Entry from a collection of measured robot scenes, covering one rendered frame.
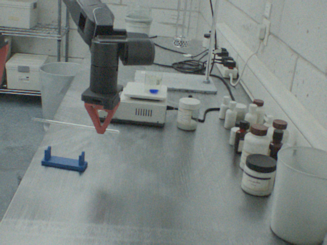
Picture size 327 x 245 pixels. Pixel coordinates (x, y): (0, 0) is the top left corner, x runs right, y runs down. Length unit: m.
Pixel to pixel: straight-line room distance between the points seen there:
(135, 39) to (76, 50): 2.88
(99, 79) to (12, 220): 0.32
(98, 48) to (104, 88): 0.08
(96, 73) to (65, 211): 0.28
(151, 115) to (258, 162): 0.40
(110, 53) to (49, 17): 2.90
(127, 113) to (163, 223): 0.50
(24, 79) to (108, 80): 2.59
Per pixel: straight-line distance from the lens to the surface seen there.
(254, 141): 1.10
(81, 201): 0.94
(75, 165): 1.06
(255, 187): 1.02
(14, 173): 2.65
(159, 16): 3.75
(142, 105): 1.30
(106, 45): 0.93
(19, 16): 3.54
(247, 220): 0.94
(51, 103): 3.01
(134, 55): 0.95
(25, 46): 3.91
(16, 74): 3.52
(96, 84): 0.96
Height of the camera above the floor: 1.24
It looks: 21 degrees down
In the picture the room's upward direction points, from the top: 6 degrees clockwise
